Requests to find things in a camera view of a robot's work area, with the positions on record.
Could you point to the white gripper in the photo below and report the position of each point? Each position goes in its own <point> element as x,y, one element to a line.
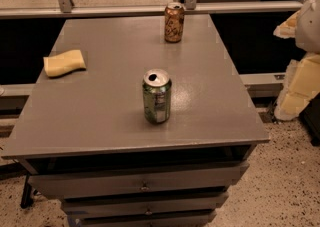
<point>310,26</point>

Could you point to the green soda can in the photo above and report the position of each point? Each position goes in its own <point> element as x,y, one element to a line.
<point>156,87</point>

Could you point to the brown soda can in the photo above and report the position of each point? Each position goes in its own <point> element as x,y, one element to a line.
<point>174,22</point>

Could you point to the yellow sponge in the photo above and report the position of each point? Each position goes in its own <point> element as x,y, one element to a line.
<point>63,63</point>

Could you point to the middle grey drawer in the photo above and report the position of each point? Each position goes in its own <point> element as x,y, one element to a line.
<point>145,204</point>

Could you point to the grey drawer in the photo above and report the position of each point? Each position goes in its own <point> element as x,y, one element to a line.
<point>145,204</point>
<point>168,219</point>
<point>134,181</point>

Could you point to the bottom grey drawer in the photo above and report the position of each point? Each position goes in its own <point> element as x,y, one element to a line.
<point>168,219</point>

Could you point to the grey drawer cabinet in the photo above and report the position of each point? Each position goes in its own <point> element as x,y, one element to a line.
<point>93,120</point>

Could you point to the top grey drawer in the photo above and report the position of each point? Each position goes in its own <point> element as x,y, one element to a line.
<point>134,181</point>

